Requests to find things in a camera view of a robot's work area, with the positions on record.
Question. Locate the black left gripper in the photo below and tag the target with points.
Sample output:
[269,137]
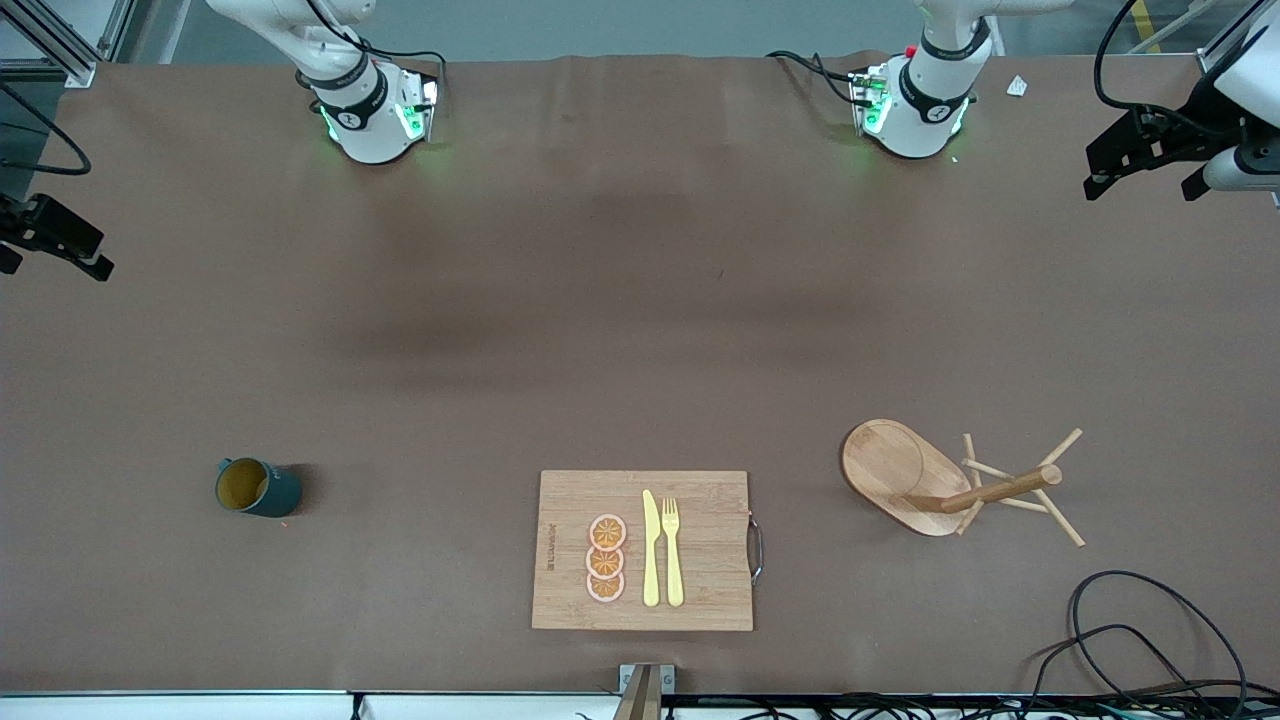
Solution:
[1178,136]

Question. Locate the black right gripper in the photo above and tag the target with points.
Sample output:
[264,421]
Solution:
[24,222]

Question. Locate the teal cup with yellow inside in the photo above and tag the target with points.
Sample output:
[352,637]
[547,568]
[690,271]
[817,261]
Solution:
[280,492]

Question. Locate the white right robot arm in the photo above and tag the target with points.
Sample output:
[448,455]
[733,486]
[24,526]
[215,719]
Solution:
[365,120]

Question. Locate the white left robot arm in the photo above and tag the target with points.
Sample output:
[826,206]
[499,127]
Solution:
[920,110]

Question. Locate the wooden cup rack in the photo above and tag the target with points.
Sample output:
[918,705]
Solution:
[885,465]

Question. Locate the small white paper scrap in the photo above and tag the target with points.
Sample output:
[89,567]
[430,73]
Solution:
[1017,87]

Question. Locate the bamboo cutting board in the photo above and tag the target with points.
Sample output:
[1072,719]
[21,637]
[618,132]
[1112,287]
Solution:
[710,560]

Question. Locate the yellow plastic fork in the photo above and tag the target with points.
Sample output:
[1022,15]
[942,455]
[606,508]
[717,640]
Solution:
[673,560]

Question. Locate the yellow plastic knife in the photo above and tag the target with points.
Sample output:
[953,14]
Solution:
[651,550]

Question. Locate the orange slice toy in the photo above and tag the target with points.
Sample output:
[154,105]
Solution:
[607,532]
[605,588]
[604,563]

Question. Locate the aluminium frame profile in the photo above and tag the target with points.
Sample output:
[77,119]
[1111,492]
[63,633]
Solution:
[60,50]

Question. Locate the aluminium camera mount post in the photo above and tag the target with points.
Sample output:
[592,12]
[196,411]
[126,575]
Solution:
[645,695]

